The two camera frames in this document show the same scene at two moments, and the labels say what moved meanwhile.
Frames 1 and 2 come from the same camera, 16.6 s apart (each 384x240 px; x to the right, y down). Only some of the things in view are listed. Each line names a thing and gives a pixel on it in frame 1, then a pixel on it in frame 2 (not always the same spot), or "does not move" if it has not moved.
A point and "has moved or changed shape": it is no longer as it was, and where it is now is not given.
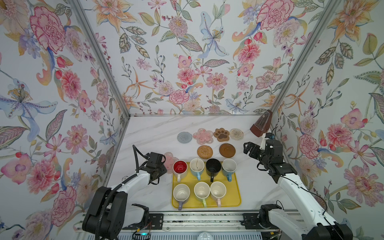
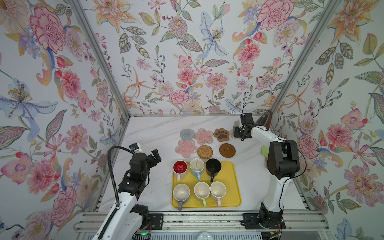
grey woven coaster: x=184 y=137 has moved or changed shape
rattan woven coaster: x=205 y=152 does not move
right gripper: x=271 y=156 to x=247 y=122
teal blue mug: x=229 y=166 to x=236 y=129
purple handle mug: x=181 y=193 does not move
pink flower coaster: x=169 y=162 to x=186 y=147
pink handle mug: x=218 y=190 does not move
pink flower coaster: x=203 y=136 does not move
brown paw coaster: x=222 y=135 does not move
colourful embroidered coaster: x=236 y=134 does not move
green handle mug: x=202 y=190 does not move
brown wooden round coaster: x=227 y=150 does not move
